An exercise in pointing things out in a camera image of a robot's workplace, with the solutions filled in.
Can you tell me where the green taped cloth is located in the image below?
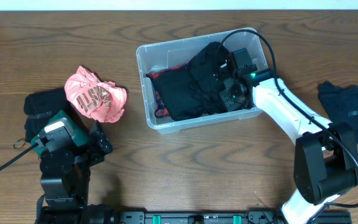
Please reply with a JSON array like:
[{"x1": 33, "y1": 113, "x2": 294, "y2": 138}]
[{"x1": 30, "y1": 110, "x2": 90, "y2": 146}]

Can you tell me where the large black cloth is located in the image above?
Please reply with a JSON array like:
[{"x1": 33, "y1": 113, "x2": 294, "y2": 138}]
[{"x1": 151, "y1": 42, "x2": 229, "y2": 121}]

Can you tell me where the pink printed t-shirt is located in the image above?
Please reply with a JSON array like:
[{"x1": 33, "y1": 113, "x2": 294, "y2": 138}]
[{"x1": 64, "y1": 66, "x2": 127, "y2": 123}]

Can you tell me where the black taped cloth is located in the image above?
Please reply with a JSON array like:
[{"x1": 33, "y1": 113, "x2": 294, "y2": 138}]
[{"x1": 24, "y1": 88, "x2": 70, "y2": 143}]

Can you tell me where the clear plastic storage container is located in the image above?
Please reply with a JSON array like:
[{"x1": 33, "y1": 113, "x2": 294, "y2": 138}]
[{"x1": 136, "y1": 31, "x2": 263, "y2": 134}]

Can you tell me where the red plaid flannel cloth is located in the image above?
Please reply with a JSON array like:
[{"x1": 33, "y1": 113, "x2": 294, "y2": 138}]
[{"x1": 146, "y1": 64, "x2": 186, "y2": 118}]

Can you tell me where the dark navy taped cloth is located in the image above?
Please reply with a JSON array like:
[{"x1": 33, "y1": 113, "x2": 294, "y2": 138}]
[{"x1": 318, "y1": 81, "x2": 358, "y2": 143}]

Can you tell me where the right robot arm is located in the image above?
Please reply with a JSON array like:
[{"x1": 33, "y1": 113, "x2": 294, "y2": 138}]
[{"x1": 218, "y1": 49, "x2": 358, "y2": 223}]

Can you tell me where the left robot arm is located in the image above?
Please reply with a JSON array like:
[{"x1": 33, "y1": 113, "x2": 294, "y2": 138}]
[{"x1": 35, "y1": 121, "x2": 118, "y2": 224}]

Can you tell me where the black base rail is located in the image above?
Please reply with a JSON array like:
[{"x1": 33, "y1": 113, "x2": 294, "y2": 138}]
[{"x1": 40, "y1": 210, "x2": 352, "y2": 224}]

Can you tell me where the left black cable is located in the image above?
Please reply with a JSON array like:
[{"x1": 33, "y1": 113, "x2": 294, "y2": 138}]
[{"x1": 0, "y1": 142, "x2": 39, "y2": 186}]

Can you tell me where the black cable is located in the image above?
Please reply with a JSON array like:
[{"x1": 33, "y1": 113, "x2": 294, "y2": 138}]
[
  {"x1": 214, "y1": 28, "x2": 358, "y2": 208},
  {"x1": 0, "y1": 142, "x2": 39, "y2": 186}
]

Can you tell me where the right black cable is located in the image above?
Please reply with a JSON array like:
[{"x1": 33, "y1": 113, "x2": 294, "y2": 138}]
[{"x1": 214, "y1": 28, "x2": 358, "y2": 208}]

